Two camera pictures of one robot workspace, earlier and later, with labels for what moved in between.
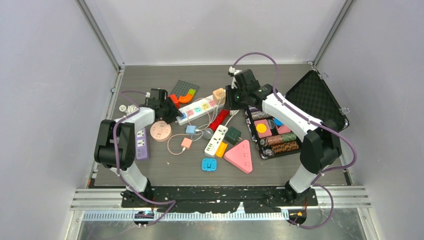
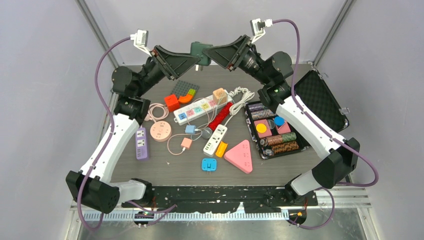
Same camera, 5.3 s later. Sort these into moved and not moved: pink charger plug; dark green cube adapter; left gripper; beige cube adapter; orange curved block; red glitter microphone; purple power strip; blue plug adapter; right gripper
Moved: dark green cube adapter; left gripper; right gripper
Not moved: purple power strip; blue plug adapter; red glitter microphone; orange curved block; beige cube adapter; pink charger plug
